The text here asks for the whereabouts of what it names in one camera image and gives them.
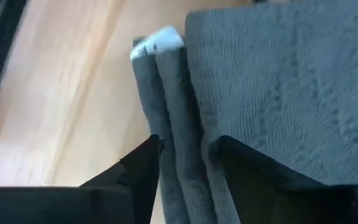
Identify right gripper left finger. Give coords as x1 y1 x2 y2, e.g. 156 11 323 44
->
0 134 162 224

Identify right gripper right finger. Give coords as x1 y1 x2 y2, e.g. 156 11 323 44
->
218 135 358 224

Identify grey kitchen towel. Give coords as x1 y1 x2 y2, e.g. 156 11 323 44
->
131 0 358 224

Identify white handwritten paper tag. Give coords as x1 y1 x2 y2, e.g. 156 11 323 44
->
130 25 185 62

